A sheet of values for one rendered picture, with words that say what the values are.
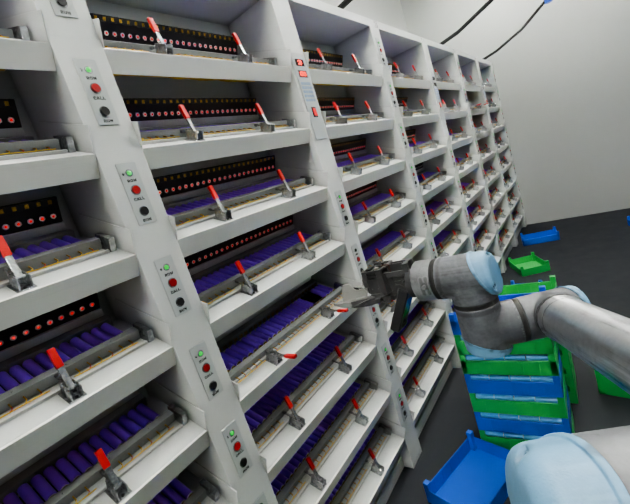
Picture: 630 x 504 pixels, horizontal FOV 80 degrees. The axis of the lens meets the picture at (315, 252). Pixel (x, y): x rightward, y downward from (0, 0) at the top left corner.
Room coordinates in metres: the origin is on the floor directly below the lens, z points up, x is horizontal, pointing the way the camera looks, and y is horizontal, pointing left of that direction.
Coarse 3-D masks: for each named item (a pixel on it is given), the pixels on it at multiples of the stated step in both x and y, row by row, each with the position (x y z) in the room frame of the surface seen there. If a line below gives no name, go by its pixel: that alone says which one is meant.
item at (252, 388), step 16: (320, 272) 1.37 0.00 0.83; (336, 288) 1.31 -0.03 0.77; (320, 320) 1.13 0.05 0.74; (336, 320) 1.15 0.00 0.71; (304, 336) 1.05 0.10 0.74; (320, 336) 1.08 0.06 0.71; (288, 352) 0.98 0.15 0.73; (304, 352) 1.02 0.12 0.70; (272, 368) 0.92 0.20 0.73; (288, 368) 0.96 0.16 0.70; (240, 384) 0.86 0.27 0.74; (256, 384) 0.86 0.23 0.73; (272, 384) 0.91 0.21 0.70; (240, 400) 0.81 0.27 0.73; (256, 400) 0.86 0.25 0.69
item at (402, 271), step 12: (384, 264) 0.86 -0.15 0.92; (396, 264) 0.84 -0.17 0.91; (408, 264) 0.83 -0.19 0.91; (372, 276) 0.85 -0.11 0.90; (384, 276) 0.84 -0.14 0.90; (396, 276) 0.83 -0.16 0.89; (408, 276) 0.80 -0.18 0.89; (372, 288) 0.86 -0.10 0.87; (384, 288) 0.83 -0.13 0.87; (396, 288) 0.84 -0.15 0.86; (408, 288) 0.80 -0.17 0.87; (384, 300) 0.84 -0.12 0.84
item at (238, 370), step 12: (324, 300) 1.20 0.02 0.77; (312, 312) 1.13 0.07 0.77; (300, 324) 1.09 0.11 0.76; (276, 336) 1.01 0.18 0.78; (288, 336) 1.03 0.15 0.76; (264, 348) 0.96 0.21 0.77; (276, 348) 0.98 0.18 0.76; (252, 360) 0.92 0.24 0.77; (228, 372) 0.87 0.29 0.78; (240, 372) 0.89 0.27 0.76
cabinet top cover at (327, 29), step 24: (120, 0) 1.09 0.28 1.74; (144, 0) 1.12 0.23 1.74; (168, 0) 1.15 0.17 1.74; (192, 0) 1.19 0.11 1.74; (216, 0) 1.23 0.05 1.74; (240, 0) 1.27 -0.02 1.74; (288, 0) 1.36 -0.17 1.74; (312, 0) 1.48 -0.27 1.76; (312, 24) 1.62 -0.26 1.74; (336, 24) 1.69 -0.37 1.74; (360, 24) 1.78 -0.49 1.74
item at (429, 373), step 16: (432, 336) 1.89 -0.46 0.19; (448, 336) 1.84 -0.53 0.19; (432, 352) 1.77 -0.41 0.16; (448, 352) 1.77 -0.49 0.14; (416, 368) 1.63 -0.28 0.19; (432, 368) 1.66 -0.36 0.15; (416, 384) 1.49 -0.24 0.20; (432, 384) 1.55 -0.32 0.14; (416, 400) 1.46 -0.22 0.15; (416, 416) 1.38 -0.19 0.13
